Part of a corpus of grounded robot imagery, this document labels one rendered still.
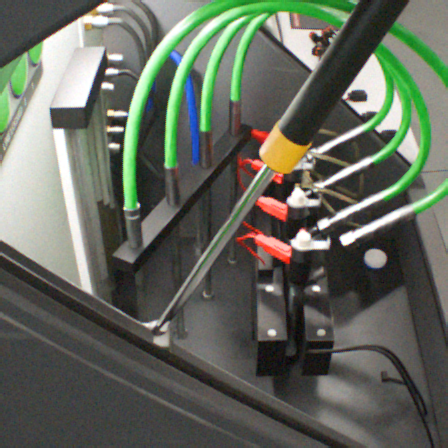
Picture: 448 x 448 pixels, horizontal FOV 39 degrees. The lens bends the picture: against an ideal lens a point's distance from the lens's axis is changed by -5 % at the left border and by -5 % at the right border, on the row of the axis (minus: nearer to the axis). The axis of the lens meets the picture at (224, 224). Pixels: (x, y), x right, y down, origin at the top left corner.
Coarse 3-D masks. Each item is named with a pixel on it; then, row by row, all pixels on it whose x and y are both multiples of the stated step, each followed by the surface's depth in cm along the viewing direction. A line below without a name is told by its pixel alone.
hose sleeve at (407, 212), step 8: (400, 208) 76; (408, 208) 75; (384, 216) 77; (392, 216) 76; (400, 216) 76; (408, 216) 75; (368, 224) 78; (376, 224) 77; (384, 224) 76; (392, 224) 76; (400, 224) 76; (360, 232) 78; (368, 232) 77; (376, 232) 77; (384, 232) 77; (360, 240) 78; (368, 240) 78
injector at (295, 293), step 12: (300, 252) 79; (312, 252) 80; (300, 264) 80; (288, 276) 83; (300, 276) 81; (312, 276) 83; (324, 276) 82; (300, 288) 83; (300, 300) 85; (288, 312) 88; (300, 312) 87; (288, 324) 89; (288, 336) 90; (288, 348) 92
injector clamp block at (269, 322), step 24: (312, 216) 102; (312, 240) 98; (312, 264) 94; (264, 288) 91; (312, 288) 91; (264, 312) 88; (312, 312) 88; (264, 336) 85; (312, 336) 85; (264, 360) 87; (312, 360) 87
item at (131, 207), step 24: (216, 0) 59; (240, 0) 59; (264, 0) 59; (288, 0) 59; (312, 0) 59; (336, 0) 59; (192, 24) 60; (168, 48) 62; (144, 72) 64; (144, 96) 66; (432, 192) 74
